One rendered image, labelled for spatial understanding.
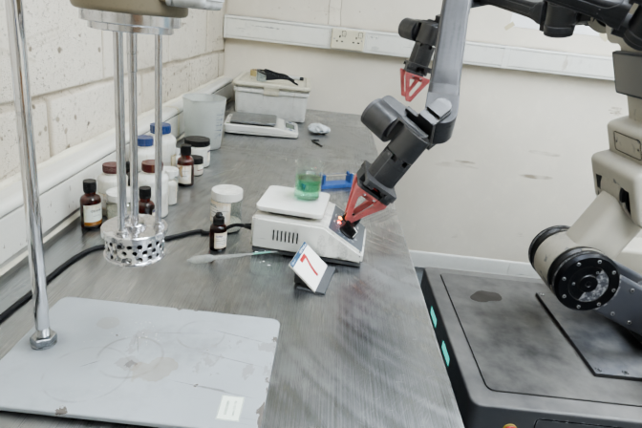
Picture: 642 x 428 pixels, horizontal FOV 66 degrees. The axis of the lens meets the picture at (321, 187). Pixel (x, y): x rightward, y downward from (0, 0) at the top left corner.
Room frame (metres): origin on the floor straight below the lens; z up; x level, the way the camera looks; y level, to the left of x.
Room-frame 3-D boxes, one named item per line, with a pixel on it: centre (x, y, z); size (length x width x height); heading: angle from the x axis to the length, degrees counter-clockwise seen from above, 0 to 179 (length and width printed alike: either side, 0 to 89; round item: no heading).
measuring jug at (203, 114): (1.47, 0.37, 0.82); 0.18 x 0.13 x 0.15; 167
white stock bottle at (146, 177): (0.91, 0.33, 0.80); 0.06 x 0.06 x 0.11
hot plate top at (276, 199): (0.85, 0.04, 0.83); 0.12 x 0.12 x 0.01; 84
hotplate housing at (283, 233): (0.85, 0.02, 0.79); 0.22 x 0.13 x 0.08; 84
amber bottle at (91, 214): (0.83, 0.41, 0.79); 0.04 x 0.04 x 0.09
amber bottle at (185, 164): (1.10, 0.32, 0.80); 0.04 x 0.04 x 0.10
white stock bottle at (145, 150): (1.07, 0.40, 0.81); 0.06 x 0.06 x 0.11
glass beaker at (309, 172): (0.86, 0.02, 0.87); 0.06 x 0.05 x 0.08; 23
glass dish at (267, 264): (0.74, 0.08, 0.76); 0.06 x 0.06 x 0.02
